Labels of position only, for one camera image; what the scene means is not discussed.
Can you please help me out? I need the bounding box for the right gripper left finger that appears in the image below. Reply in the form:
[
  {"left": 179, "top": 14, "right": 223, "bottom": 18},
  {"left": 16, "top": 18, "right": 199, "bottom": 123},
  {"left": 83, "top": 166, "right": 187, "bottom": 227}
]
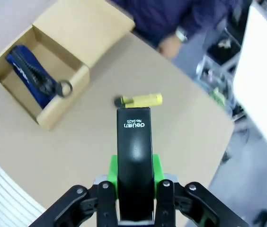
[{"left": 28, "top": 154, "right": 119, "bottom": 227}]

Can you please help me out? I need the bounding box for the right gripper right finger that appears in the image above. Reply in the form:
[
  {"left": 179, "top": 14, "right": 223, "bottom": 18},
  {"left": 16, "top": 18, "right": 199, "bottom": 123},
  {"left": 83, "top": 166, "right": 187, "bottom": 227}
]
[{"left": 152, "top": 154, "right": 250, "bottom": 227}]

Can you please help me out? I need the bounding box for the black deli stapler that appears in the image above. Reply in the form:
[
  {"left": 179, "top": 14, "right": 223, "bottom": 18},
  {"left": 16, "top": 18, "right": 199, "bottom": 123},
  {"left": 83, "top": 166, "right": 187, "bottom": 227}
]
[{"left": 116, "top": 107, "right": 154, "bottom": 222}]

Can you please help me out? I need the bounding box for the yellow marker pen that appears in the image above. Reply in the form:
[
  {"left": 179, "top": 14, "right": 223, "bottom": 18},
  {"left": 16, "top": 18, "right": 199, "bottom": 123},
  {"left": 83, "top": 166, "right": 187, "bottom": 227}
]
[{"left": 113, "top": 93, "right": 164, "bottom": 109}]

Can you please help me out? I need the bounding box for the navy campus pencil case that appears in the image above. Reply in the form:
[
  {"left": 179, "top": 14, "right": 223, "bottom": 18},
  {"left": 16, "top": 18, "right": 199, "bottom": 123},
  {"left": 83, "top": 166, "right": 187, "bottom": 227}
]
[{"left": 5, "top": 44, "right": 74, "bottom": 111}]

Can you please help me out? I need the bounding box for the brown cardboard box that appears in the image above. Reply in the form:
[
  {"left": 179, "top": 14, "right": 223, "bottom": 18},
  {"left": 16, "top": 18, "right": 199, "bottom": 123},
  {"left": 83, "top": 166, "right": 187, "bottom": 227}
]
[{"left": 0, "top": 0, "right": 136, "bottom": 132}]

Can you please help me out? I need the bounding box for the person's left forearm purple sleeve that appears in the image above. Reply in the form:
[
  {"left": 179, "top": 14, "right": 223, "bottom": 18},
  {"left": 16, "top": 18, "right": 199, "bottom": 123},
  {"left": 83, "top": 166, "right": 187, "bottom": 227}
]
[{"left": 135, "top": 7, "right": 184, "bottom": 47}]

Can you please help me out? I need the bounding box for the person's left hand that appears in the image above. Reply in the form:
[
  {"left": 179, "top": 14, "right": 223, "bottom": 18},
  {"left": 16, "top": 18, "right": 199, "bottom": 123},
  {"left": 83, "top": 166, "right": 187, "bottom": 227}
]
[{"left": 158, "top": 36, "right": 184, "bottom": 60}]

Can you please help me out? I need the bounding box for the white ribbed cover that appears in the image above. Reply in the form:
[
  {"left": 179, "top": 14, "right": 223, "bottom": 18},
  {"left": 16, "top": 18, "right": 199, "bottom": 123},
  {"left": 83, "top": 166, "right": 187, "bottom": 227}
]
[{"left": 0, "top": 146, "right": 45, "bottom": 227}]

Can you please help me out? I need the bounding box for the white table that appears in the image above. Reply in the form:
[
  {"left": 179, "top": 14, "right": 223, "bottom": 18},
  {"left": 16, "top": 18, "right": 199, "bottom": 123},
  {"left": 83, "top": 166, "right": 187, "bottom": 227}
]
[{"left": 232, "top": 0, "right": 267, "bottom": 164}]

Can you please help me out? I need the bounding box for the black storage bin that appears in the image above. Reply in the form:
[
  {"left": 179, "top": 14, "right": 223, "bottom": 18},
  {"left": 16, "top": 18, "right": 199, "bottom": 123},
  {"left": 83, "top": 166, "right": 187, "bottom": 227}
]
[{"left": 205, "top": 35, "right": 242, "bottom": 70}]

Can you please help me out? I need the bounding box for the silver wristwatch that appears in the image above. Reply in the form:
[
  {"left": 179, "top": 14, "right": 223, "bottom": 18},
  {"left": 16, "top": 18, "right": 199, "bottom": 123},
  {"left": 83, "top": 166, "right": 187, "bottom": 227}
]
[{"left": 174, "top": 26, "right": 189, "bottom": 44}]

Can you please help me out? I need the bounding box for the person in purple jacket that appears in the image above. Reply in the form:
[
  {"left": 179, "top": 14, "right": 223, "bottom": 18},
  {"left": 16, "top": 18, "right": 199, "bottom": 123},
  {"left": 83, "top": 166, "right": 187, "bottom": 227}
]
[{"left": 111, "top": 0, "right": 250, "bottom": 48}]

